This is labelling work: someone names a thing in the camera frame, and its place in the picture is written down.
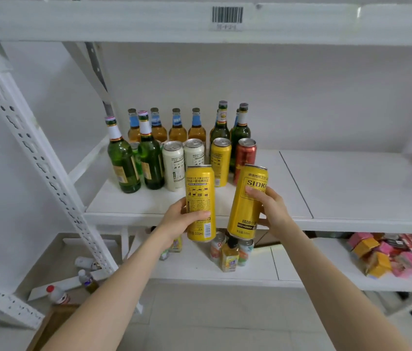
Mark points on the person's left hand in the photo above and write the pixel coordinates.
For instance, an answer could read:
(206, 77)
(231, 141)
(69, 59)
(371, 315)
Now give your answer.
(171, 226)

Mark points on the person's right hand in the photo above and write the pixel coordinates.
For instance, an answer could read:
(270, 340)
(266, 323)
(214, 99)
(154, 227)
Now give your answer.
(275, 213)

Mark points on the person's right thumb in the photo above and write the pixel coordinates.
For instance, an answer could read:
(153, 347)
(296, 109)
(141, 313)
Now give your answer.
(254, 192)

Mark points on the person's left thumb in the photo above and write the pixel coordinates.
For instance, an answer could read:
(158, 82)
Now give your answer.
(198, 216)

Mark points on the yellow beer can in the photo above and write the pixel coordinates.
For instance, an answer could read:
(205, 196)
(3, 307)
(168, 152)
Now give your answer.
(221, 160)
(244, 211)
(200, 190)

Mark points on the person's left forearm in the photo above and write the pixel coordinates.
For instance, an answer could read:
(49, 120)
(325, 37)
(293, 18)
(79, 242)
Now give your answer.
(114, 296)

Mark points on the person's right forearm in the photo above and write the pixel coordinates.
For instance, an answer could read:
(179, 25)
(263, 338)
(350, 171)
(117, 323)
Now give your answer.
(333, 292)

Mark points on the small clear drink bottle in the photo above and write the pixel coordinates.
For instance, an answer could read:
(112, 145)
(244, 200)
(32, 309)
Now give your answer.
(176, 244)

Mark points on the white and red drink can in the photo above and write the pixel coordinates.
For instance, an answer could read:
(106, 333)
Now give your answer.
(217, 248)

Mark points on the red beer can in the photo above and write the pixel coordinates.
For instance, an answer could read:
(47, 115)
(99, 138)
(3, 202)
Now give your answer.
(244, 155)

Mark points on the brown cardboard box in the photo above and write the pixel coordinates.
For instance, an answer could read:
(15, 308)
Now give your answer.
(54, 327)
(266, 238)

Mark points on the small yellow juice bottle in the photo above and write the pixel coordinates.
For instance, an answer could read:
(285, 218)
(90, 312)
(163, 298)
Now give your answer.
(230, 257)

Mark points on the white beer can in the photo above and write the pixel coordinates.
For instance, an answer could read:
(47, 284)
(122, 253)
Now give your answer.
(194, 153)
(173, 168)

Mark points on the white and green drink can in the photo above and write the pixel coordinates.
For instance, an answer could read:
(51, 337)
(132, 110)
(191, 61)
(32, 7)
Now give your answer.
(246, 254)

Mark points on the green bottle gold neck label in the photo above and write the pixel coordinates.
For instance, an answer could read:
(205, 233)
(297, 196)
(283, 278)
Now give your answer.
(221, 127)
(241, 129)

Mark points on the green bottle white neck label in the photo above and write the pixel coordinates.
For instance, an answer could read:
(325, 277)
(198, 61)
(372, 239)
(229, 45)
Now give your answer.
(151, 160)
(122, 160)

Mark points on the amber bottle blue neck label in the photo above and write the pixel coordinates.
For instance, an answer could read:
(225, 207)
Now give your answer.
(177, 131)
(157, 129)
(134, 131)
(196, 129)

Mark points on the white metal shelf rack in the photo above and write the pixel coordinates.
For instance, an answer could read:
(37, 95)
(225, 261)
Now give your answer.
(355, 186)

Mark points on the white plastic bottle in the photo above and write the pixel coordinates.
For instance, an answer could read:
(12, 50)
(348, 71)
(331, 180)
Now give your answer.
(86, 263)

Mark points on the clear bottle with dark liquid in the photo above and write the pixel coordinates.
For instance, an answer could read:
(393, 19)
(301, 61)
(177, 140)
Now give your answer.
(88, 281)

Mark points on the pile of colourful small boxes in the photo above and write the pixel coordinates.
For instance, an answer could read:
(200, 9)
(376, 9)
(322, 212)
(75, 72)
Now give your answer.
(388, 254)

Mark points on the white bottle red cap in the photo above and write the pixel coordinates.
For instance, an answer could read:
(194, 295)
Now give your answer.
(58, 295)

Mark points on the barcode label sticker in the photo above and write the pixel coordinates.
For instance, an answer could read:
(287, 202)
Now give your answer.
(227, 16)

